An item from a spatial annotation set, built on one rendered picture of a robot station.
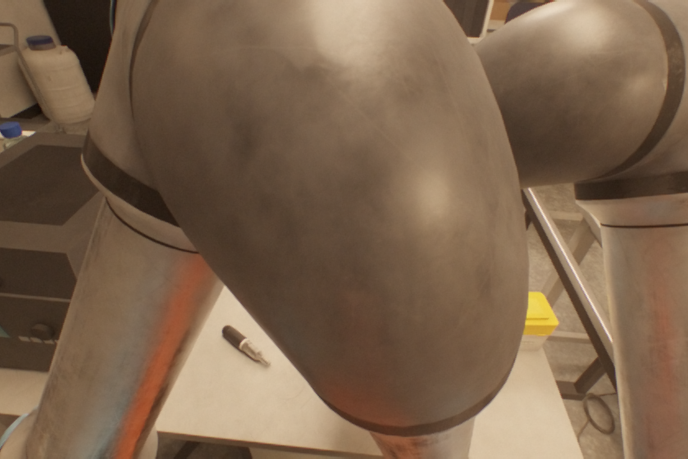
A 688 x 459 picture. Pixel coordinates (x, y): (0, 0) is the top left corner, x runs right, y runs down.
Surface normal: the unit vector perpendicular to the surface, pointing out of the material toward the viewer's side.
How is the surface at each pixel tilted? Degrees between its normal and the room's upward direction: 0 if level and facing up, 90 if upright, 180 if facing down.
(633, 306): 91
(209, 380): 0
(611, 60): 56
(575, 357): 0
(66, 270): 50
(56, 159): 0
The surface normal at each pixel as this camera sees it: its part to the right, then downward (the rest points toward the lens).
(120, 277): -0.15, 0.32
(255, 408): 0.04, -0.77
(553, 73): -0.41, 0.07
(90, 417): 0.10, 0.45
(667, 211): -0.34, 0.81
